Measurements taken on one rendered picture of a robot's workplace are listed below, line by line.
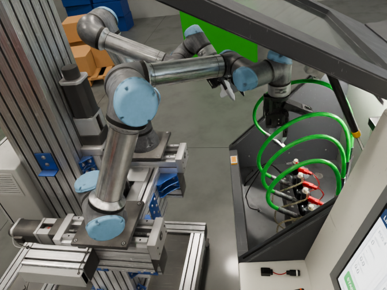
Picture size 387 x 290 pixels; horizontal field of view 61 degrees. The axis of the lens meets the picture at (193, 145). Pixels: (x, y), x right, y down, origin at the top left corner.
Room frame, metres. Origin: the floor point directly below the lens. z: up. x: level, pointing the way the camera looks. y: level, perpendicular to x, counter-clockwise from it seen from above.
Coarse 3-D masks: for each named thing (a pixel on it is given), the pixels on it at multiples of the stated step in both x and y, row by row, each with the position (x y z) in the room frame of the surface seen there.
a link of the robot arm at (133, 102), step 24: (120, 72) 0.85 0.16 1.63; (120, 96) 0.75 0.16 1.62; (144, 96) 0.76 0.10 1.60; (120, 120) 0.75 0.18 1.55; (144, 120) 0.75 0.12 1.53; (120, 144) 0.75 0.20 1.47; (120, 168) 0.74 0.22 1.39; (96, 192) 0.75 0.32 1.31; (120, 192) 0.74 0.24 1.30; (96, 216) 0.70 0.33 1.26; (120, 216) 0.71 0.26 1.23; (96, 240) 0.68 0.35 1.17
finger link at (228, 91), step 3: (225, 81) 1.22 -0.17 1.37; (228, 84) 1.21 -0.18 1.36; (222, 87) 1.22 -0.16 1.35; (228, 87) 1.19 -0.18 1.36; (222, 90) 1.21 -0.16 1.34; (225, 90) 1.19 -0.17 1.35; (228, 90) 1.18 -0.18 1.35; (231, 90) 1.19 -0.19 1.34; (222, 93) 1.21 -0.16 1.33; (225, 93) 1.20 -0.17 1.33; (228, 93) 1.18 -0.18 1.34; (231, 93) 1.18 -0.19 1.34; (222, 96) 1.20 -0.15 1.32; (225, 96) 1.19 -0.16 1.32; (231, 96) 1.17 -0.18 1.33; (234, 96) 1.17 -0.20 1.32; (234, 99) 1.17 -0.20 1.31
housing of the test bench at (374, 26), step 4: (368, 24) 1.24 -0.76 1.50; (372, 24) 1.24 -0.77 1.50; (376, 24) 1.23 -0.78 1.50; (380, 24) 1.22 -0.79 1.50; (384, 24) 1.21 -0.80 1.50; (372, 28) 1.20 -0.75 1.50; (376, 28) 1.19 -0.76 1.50; (380, 28) 1.18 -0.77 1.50; (384, 28) 1.17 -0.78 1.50; (376, 32) 1.15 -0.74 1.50; (380, 32) 1.14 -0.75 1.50; (384, 32) 1.14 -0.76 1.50; (380, 36) 1.11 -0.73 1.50; (384, 36) 1.10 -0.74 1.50; (384, 40) 1.08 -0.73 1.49
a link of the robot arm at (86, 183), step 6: (84, 174) 0.91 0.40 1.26; (90, 174) 0.90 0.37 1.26; (96, 174) 0.89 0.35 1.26; (78, 180) 0.88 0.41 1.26; (84, 180) 0.87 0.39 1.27; (90, 180) 0.86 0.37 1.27; (96, 180) 0.86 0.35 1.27; (78, 186) 0.84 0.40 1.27; (84, 186) 0.83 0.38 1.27; (90, 186) 0.83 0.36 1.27; (78, 192) 0.83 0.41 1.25; (84, 192) 0.82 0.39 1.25; (84, 198) 0.81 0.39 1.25
